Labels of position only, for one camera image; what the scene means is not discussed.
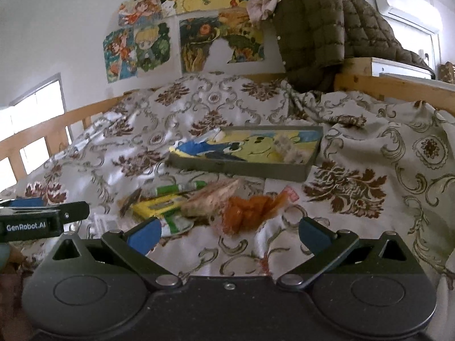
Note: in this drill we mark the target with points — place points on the small red white packet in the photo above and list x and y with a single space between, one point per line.
290 193

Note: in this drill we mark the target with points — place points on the long white green snack packet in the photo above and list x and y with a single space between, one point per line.
170 188

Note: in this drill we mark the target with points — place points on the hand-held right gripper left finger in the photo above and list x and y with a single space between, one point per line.
145 236

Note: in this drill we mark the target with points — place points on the clear wrapped white snack packet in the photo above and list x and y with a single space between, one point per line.
289 149

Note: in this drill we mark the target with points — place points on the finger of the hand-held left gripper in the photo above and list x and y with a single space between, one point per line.
76 211
25 202

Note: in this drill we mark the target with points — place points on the white plastic wrapper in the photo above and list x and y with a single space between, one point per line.
209 135

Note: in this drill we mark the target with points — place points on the small anime girl wall poster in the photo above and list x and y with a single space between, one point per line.
140 10

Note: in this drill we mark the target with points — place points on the window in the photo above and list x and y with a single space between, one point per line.
32 113

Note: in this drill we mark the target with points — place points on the anime characters wall poster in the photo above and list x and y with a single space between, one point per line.
142 49

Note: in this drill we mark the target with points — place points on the dark green quilted jacket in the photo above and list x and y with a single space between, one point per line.
337 25

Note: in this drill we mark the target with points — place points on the white storage box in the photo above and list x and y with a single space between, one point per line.
398 69

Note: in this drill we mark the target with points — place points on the short white green snack packet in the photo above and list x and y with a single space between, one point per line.
176 225

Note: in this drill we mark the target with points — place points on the person's left forearm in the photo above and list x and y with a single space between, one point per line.
7 291

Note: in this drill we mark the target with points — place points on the brown bread snack packet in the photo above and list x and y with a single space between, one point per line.
209 199

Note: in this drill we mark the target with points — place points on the small dark snack packet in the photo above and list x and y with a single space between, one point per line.
129 202

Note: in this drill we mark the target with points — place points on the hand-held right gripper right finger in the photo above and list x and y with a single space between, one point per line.
312 236

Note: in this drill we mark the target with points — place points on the wooden bed frame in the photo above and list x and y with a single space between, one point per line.
355 81

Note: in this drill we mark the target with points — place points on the floral patterned blanket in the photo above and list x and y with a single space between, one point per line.
391 167

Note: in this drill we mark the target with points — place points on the yellow snack packet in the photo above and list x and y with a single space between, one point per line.
160 206

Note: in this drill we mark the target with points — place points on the white air conditioner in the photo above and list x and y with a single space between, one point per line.
405 7

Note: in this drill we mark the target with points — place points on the small white flat packet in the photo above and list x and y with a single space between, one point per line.
105 223

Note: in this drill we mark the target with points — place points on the grey tray with cartoon painting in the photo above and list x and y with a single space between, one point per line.
248 170

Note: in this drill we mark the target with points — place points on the orange snack packet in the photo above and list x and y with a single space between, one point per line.
248 213

